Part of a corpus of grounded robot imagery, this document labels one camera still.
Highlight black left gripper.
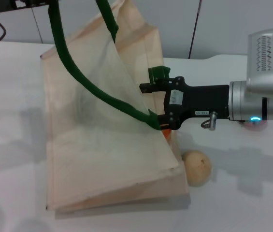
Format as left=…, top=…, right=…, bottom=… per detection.
left=0, top=0, right=60, bottom=15

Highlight silver connector plug with cable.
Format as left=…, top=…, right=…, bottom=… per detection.
left=201, top=111, right=218, bottom=131

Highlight beige round toy fruit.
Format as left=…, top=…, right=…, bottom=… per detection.
left=181, top=149, right=212, bottom=187

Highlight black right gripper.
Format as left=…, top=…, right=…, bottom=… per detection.
left=139, top=76, right=230, bottom=131

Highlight cream canvas handbag green handles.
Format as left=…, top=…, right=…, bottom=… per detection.
left=39, top=0, right=190, bottom=219

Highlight silver vented wrist camera box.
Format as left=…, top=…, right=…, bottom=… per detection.
left=246, top=27, right=273, bottom=85

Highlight pink toy peach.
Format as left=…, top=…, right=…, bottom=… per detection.
left=244, top=120, right=268, bottom=132

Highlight orange toy fruit with stem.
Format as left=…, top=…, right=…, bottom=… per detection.
left=162, top=129, right=173, bottom=141

